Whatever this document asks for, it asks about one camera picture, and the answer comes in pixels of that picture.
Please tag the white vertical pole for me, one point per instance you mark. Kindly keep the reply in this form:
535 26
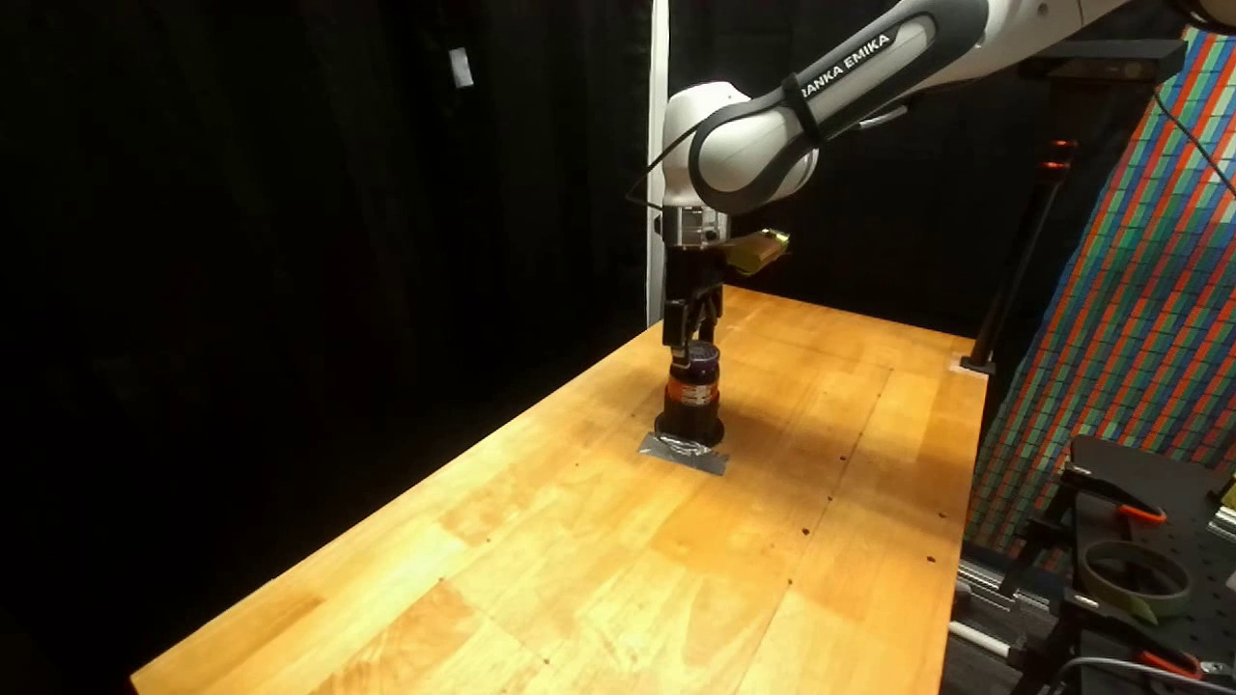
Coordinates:
653 272

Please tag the black curtain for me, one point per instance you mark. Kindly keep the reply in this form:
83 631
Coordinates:
323 255

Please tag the aluminium rail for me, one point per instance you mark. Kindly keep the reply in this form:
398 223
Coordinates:
997 596

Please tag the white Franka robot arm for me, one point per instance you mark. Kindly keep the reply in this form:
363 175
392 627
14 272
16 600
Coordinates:
796 101

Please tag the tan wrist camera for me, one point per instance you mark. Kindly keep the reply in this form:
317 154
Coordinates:
760 251

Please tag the colourful striped cloth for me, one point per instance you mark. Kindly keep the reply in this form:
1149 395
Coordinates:
1133 332

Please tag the small white tag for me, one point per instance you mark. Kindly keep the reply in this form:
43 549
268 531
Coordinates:
463 66

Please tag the amber bottle with white cap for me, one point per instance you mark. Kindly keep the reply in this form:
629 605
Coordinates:
693 389

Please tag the black mounting plate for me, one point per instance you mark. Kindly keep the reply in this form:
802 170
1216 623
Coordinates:
1144 468

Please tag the grey tape roll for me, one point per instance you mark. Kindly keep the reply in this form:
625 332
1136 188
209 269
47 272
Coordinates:
1133 582

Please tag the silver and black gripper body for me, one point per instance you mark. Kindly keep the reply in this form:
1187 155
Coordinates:
696 265

